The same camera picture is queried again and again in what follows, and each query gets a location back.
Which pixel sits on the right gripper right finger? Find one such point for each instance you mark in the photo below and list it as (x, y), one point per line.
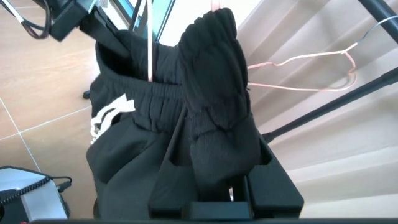
(273, 193)

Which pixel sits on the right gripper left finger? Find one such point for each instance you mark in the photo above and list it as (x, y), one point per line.
(174, 189)

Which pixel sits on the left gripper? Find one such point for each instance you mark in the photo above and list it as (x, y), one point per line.
(71, 15)

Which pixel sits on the pink clothes hanger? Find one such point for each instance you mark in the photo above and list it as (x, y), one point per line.
(345, 52)
(150, 46)

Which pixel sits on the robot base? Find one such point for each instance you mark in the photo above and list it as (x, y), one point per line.
(31, 199)

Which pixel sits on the black clothes rack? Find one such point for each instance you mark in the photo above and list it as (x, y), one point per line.
(342, 99)

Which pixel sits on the beige curtain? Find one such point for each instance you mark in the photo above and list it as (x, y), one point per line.
(342, 155)

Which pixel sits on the window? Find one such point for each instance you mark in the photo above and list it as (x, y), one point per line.
(186, 18)

